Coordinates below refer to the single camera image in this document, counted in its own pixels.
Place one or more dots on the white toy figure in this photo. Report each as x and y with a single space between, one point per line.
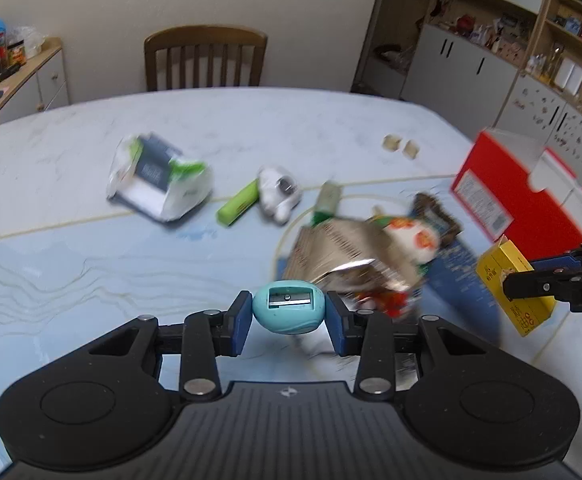
279 193

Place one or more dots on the white sideboard cabinet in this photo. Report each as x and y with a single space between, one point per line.
40 84

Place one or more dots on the green tube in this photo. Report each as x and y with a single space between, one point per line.
234 208

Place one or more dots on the yellow small box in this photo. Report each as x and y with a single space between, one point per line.
493 267

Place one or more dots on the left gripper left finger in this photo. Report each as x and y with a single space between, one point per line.
209 332

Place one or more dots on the grey green soap bar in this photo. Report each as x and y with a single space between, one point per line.
327 203

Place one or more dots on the colourful snack packet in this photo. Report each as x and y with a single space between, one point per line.
416 238

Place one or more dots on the white green tissue pack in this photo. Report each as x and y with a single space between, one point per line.
155 178

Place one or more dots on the silver foil snack bag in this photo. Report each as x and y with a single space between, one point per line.
352 257

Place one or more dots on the red white cardboard box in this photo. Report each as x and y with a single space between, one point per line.
513 186

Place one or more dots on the teal pencil sharpener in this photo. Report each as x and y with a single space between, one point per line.
289 307

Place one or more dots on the dark wooden chair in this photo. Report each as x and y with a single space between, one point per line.
204 56

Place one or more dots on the white wall cabinet unit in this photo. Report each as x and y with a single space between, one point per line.
515 65

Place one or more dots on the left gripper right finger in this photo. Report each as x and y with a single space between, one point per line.
347 329

